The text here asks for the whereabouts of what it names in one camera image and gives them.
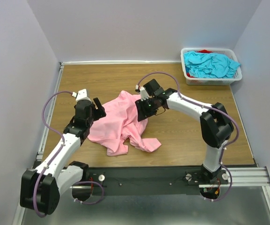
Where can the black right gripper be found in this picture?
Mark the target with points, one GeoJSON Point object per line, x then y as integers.
{"type": "Point", "coordinates": [140, 105]}

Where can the aluminium front frame rail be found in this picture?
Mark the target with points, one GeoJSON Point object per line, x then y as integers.
{"type": "Point", "coordinates": [241, 177]}

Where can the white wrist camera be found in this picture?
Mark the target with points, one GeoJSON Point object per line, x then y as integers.
{"type": "Point", "coordinates": [147, 90]}
{"type": "Point", "coordinates": [81, 95]}

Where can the red t shirt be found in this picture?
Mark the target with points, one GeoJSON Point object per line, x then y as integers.
{"type": "Point", "coordinates": [204, 51]}

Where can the pink t shirt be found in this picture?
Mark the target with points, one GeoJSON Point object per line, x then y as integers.
{"type": "Point", "coordinates": [121, 123]}

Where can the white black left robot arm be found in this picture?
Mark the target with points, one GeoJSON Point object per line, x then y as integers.
{"type": "Point", "coordinates": [42, 187]}

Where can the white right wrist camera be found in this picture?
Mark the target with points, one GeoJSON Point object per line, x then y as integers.
{"type": "Point", "coordinates": [147, 90]}

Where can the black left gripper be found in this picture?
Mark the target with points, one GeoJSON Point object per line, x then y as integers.
{"type": "Point", "coordinates": [100, 111]}

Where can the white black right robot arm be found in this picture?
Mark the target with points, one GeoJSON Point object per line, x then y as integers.
{"type": "Point", "coordinates": [216, 127]}

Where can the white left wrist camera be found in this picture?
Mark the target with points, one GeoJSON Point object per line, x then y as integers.
{"type": "Point", "coordinates": [81, 95]}

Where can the white plastic laundry basket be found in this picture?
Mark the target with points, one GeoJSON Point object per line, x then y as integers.
{"type": "Point", "coordinates": [203, 81]}

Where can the turquoise t shirt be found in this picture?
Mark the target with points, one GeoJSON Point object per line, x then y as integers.
{"type": "Point", "coordinates": [209, 65]}

